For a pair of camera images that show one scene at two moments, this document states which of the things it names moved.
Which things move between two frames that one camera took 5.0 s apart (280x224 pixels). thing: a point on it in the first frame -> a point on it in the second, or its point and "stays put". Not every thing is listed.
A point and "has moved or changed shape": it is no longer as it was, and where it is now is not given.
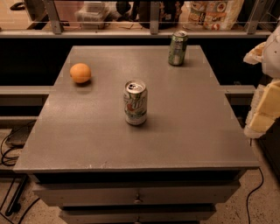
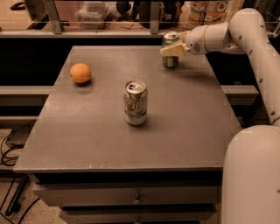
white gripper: x=272 y=58 -> x=195 y=41
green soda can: x=178 y=47 has moved or changed shape
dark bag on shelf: x=169 y=14 stays put
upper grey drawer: x=152 y=194 stays put
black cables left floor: x=21 y=185 stays put
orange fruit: x=80 y=73 stays put
